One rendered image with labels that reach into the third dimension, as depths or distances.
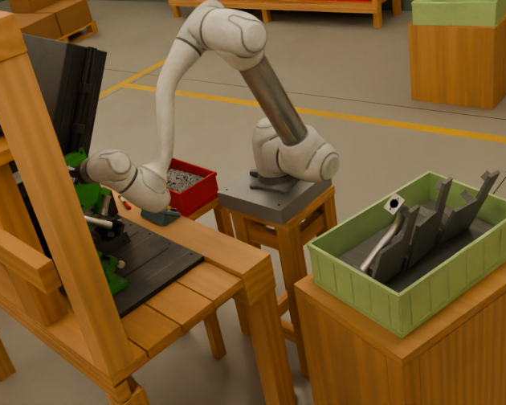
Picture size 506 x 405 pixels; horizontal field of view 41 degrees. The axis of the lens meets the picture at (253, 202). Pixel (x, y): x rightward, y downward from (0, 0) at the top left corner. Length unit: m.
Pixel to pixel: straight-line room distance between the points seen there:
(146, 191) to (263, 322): 0.66
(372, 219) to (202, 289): 0.66
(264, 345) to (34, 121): 1.29
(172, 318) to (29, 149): 0.80
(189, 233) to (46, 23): 6.42
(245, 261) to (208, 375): 1.04
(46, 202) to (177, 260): 0.80
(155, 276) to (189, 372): 1.01
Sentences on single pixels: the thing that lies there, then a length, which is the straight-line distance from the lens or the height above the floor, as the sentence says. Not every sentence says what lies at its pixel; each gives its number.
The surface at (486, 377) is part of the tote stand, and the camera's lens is 2.53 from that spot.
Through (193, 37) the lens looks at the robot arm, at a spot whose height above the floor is 1.63.
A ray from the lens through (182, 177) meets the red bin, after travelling 3.00.
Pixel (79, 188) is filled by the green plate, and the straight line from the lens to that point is 2.56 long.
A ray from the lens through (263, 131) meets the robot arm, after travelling 2.58.
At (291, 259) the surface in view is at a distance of 2.70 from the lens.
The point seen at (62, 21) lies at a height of 0.31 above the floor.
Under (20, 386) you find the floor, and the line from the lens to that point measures 3.61.
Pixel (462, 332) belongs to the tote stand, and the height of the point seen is 0.72.
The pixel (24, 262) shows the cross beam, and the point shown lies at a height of 1.27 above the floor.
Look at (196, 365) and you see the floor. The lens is 3.33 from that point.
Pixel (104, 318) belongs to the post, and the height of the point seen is 1.08.
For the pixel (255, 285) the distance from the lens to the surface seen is 2.36.
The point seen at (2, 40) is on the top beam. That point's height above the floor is 1.89.
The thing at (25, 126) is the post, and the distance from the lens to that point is 1.68.
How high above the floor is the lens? 2.25
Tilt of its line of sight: 30 degrees down
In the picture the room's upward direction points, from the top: 11 degrees counter-clockwise
